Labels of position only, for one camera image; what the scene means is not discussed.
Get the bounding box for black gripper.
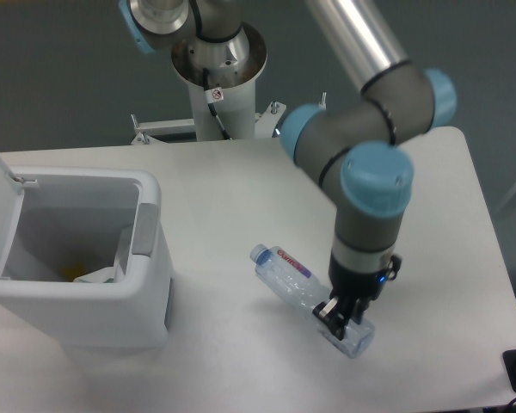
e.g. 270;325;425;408
312;255;402;340

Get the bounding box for clear plastic water bottle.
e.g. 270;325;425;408
249;244;375;358

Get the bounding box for white paper carton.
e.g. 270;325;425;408
71;227;134;285

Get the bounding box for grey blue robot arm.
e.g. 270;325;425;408
120;1;457;342

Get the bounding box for white trash can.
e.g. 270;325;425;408
0;168;173;348

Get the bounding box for yellow trash in bin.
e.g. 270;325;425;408
61;265;86;282

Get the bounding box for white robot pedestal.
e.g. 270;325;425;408
132;23;287;145

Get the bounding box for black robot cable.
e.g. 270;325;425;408
202;67;233;141

